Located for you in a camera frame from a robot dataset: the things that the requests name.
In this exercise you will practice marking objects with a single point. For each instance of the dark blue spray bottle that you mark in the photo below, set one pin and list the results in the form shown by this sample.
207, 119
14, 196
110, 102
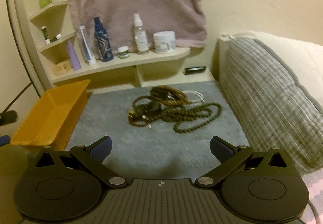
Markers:
102, 41

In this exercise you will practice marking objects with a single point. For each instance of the small brown cardboard box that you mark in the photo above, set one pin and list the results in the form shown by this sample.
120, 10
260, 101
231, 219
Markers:
61, 68

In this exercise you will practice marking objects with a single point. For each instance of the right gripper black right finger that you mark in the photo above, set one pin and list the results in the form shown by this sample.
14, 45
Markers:
231, 159

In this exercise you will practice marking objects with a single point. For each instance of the lilac tube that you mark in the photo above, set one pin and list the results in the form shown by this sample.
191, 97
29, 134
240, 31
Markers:
73, 57

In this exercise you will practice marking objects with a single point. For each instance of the orange plastic tray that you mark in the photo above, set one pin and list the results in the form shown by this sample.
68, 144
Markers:
53, 118

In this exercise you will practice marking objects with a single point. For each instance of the cream corner shelf unit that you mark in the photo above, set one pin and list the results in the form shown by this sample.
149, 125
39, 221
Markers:
138, 70

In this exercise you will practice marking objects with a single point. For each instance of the white blue tube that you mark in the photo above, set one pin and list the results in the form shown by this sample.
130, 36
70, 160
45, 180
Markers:
88, 49

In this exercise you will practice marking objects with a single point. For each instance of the upright black lip balm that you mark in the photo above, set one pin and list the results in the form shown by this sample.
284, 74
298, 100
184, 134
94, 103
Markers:
45, 34

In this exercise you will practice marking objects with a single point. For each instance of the grey fluffy mat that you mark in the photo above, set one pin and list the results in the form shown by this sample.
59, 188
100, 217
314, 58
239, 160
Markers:
155, 152

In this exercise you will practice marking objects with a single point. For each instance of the large white cream jar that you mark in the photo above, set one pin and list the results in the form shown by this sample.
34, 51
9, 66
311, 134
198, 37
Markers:
164, 42

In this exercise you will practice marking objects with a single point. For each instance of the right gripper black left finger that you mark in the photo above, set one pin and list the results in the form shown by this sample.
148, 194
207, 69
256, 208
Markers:
92, 157

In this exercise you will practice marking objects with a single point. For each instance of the small green white jar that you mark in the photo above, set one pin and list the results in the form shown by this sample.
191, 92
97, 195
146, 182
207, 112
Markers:
123, 52

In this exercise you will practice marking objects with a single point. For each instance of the grey striped pillow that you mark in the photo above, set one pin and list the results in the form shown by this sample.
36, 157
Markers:
274, 109

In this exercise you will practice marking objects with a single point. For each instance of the black rectangular device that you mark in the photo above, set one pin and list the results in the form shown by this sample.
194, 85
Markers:
194, 70

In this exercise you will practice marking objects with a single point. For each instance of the clear white spray bottle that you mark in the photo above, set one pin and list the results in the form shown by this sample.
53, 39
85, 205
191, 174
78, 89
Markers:
140, 35

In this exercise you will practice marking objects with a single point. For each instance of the lying black lip balm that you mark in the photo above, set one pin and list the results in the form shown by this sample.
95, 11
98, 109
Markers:
56, 38

